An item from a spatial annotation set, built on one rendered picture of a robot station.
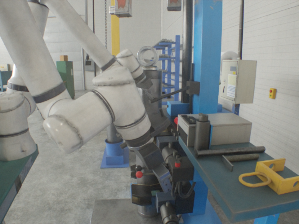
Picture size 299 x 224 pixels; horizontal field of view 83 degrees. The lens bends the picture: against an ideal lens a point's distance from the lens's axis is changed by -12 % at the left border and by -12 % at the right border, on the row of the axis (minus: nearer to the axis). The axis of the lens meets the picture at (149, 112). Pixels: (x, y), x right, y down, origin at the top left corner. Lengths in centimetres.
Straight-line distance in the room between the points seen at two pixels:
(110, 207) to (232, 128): 142
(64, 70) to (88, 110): 820
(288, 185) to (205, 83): 94
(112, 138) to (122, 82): 253
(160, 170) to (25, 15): 47
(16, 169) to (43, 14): 73
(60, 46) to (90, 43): 1184
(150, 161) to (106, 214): 156
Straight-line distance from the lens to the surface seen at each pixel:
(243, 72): 186
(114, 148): 295
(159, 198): 151
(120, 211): 202
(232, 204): 73
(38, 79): 48
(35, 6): 111
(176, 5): 148
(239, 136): 122
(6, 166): 93
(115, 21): 408
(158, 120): 51
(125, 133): 46
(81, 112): 38
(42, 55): 49
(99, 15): 1257
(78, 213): 230
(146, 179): 167
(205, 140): 102
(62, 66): 860
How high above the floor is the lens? 151
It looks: 14 degrees down
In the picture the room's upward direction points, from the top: straight up
